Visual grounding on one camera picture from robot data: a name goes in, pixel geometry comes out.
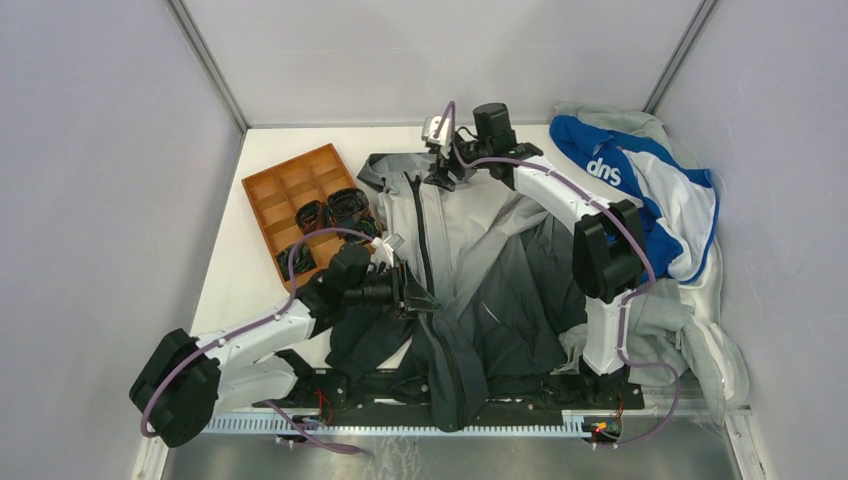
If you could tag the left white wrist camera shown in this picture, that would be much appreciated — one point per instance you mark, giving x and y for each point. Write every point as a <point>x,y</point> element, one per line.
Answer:
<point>385,249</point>

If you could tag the grey black zip jacket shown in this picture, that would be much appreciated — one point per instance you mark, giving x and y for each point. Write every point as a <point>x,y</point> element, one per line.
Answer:
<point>498,265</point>

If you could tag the white slotted cable duct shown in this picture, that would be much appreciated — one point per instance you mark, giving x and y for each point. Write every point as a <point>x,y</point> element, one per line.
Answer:
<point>271,423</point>

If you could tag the blue white jacket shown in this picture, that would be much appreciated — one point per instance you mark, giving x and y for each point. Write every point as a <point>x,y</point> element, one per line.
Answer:
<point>680,206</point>

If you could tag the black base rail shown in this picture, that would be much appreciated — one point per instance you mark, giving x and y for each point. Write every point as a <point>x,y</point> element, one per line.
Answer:
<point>341,401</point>

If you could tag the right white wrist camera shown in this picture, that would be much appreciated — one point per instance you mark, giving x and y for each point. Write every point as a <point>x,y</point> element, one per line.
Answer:
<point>437,134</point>

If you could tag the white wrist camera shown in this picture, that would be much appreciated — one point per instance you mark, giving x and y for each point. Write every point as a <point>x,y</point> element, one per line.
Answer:
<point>385,249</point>
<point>437,134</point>

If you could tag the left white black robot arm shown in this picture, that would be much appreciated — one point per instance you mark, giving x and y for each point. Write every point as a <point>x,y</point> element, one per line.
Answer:
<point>188,380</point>

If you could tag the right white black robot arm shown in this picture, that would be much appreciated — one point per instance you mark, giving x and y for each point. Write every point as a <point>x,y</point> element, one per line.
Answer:
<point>609,262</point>

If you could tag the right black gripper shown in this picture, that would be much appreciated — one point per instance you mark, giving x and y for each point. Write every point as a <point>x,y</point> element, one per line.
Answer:
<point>440,170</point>

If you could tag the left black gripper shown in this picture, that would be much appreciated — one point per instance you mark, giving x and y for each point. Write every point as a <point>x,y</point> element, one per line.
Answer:
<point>409,294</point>

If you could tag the orange compartment tray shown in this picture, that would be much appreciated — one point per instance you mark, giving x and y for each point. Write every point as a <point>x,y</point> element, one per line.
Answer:
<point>277,193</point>

